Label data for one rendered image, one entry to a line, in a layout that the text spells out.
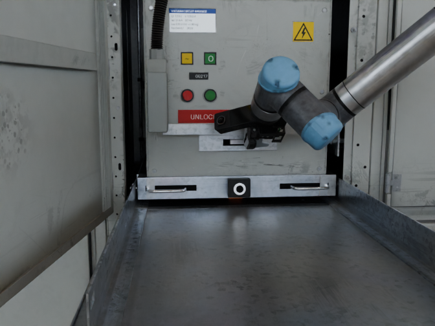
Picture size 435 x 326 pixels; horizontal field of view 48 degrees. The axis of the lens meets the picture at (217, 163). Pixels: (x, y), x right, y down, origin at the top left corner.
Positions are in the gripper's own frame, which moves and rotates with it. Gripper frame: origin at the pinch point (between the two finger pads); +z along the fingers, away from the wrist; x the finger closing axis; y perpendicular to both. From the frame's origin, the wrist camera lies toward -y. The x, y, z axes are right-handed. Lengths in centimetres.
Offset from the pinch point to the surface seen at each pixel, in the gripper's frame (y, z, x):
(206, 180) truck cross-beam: -9.7, 8.9, -6.9
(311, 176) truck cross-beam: 18.9, 8.4, -6.3
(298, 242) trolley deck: 6.7, -16.5, -29.4
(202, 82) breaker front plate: -10.7, -3.1, 16.2
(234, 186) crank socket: -2.7, 7.6, -9.1
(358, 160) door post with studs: 30.5, 3.1, -3.6
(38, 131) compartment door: -43, -31, -11
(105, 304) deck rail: -29, -40, -43
